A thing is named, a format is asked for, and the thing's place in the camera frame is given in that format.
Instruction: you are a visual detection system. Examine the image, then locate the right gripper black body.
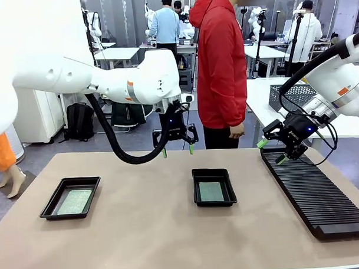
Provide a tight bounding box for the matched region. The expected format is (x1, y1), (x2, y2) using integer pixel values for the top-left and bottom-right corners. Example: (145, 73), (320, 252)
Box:
(279, 111), (320, 148)

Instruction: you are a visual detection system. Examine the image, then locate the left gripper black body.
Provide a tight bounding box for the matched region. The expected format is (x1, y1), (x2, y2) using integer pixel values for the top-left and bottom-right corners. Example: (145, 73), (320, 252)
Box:
(162, 106), (189, 142)

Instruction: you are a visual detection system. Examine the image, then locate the green circuit board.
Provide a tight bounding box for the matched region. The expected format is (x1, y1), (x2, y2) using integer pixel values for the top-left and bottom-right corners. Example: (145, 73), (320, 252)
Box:
(56, 189), (94, 216)
(197, 181), (226, 204)

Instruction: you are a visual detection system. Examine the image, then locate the black plastic ESD tray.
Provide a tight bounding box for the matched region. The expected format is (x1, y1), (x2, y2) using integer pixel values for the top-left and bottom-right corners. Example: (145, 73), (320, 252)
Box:
(192, 167), (239, 208)
(38, 176), (103, 221)

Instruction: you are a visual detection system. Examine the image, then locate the person's red sleeved right forearm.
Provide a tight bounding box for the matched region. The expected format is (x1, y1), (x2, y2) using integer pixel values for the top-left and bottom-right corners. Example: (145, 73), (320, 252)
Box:
(222, 87), (250, 129)

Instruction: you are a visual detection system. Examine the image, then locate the person's right hand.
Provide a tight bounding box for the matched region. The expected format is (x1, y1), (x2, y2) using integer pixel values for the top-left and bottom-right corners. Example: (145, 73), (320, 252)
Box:
(228, 122), (246, 140)

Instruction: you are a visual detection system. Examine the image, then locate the white side table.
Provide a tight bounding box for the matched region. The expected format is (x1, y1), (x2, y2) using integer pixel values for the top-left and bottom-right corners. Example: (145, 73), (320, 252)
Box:
(245, 74), (359, 148)

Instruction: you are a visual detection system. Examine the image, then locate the grey mesh basket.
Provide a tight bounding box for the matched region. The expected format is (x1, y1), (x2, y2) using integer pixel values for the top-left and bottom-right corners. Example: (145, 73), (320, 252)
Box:
(268, 83), (320, 113)

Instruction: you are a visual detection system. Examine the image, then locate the dark green jacket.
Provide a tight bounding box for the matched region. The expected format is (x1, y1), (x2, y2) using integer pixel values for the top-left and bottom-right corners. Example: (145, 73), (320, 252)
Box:
(110, 100), (154, 128)

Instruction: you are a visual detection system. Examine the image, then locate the black slotted board rack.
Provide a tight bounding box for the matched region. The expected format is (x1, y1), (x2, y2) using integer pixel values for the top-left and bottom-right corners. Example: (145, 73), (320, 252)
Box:
(259, 144), (359, 243)

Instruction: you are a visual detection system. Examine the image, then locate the person in red jacket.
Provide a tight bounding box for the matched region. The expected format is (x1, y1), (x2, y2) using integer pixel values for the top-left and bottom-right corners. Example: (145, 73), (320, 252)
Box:
(188, 0), (251, 150)

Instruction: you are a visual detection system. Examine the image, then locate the white background table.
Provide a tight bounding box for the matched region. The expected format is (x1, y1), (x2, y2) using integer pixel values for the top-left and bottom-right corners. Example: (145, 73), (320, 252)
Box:
(243, 43), (291, 79)
(93, 46), (141, 71)

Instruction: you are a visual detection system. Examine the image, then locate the grey workbench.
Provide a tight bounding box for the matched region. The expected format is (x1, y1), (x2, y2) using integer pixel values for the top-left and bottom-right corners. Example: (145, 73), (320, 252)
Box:
(139, 41), (200, 66)

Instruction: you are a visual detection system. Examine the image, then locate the black backpack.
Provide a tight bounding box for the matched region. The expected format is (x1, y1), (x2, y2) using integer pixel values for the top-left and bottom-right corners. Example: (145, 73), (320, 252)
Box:
(58, 101), (97, 144)

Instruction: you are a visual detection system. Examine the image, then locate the white storage shelf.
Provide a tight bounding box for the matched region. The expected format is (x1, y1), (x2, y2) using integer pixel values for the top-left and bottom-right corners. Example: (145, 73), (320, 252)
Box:
(308, 40), (334, 61)

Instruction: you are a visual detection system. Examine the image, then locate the person in white coat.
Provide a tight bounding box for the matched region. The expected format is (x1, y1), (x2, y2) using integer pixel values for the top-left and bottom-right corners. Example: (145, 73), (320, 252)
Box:
(282, 0), (325, 77)

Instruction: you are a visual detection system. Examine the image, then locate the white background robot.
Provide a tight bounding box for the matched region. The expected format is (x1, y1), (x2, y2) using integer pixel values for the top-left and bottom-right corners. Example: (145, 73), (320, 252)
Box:
(144, 2), (154, 40)
(248, 6), (267, 41)
(179, 5), (196, 40)

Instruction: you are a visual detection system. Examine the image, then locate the person in light blue top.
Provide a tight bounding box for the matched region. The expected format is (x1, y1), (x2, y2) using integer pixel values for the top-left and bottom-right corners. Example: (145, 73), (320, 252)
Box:
(147, 0), (182, 55)

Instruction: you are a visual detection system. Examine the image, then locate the person with black hair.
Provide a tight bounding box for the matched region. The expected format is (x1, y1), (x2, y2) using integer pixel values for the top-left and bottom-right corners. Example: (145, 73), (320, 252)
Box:
(173, 0), (192, 23)

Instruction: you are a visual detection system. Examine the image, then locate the white cabinet desk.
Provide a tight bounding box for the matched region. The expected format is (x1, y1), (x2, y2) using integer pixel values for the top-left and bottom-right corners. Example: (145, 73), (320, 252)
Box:
(12, 87), (67, 146)

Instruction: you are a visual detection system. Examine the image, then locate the pale purple door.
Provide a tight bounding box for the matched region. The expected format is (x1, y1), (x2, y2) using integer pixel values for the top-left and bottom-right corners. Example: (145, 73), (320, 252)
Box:
(331, 0), (356, 42)

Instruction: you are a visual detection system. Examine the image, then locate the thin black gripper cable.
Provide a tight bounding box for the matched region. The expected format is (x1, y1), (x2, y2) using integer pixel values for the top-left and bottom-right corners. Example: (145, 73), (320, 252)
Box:
(279, 87), (340, 168)

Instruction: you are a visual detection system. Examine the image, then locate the black camera tripod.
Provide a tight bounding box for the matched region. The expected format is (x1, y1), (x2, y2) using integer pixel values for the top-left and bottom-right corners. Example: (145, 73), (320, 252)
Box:
(250, 9), (269, 80)
(81, 7), (98, 68)
(282, 11), (308, 77)

